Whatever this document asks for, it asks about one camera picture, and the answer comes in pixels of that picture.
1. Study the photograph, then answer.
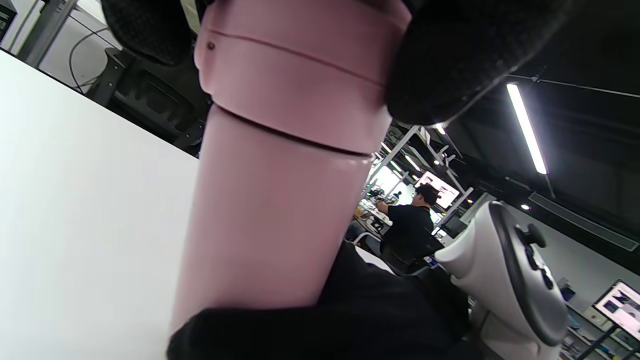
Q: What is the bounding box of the person's left hand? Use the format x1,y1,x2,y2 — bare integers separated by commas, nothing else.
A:
100,0,573,126

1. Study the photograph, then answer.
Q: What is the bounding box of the grey right hand controller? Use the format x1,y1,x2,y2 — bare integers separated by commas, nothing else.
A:
434,200,572,360

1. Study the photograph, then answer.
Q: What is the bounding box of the person's right hand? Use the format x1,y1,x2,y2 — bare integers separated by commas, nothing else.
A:
167,240,481,360

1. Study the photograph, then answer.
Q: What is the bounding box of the black mesh office chair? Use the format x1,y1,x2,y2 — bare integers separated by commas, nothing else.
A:
85,47,211,157

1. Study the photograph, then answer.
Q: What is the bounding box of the pink thermos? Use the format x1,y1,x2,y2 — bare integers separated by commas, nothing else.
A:
170,102,375,337

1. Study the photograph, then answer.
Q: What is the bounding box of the pink thermos cap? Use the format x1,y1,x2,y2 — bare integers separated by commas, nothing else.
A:
194,0,413,156

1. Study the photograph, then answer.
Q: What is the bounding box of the long ceiling light strip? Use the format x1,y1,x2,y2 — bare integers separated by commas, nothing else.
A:
506,82,549,176

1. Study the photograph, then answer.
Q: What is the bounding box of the computer monitor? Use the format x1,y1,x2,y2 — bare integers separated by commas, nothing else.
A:
414,171,461,210
592,279,640,342

